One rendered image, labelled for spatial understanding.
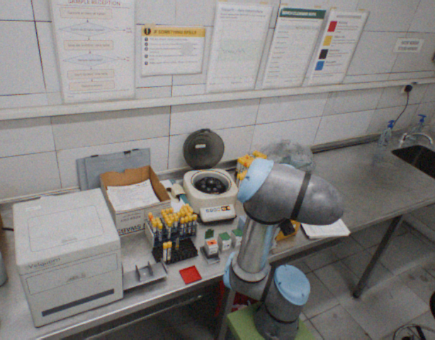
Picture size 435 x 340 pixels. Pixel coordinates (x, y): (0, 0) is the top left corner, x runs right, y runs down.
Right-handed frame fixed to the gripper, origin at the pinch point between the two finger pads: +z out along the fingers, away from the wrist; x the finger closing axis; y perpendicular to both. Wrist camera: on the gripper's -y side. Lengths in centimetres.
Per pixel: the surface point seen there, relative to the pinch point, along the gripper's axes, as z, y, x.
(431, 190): 8, 4, -128
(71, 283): -8, 2, 76
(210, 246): 0.6, 7.0, 24.6
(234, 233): 1.3, 10.3, 11.2
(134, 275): 4, 7, 55
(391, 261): 96, 15, -158
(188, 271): 7.7, 3.9, 35.0
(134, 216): -2, 31, 48
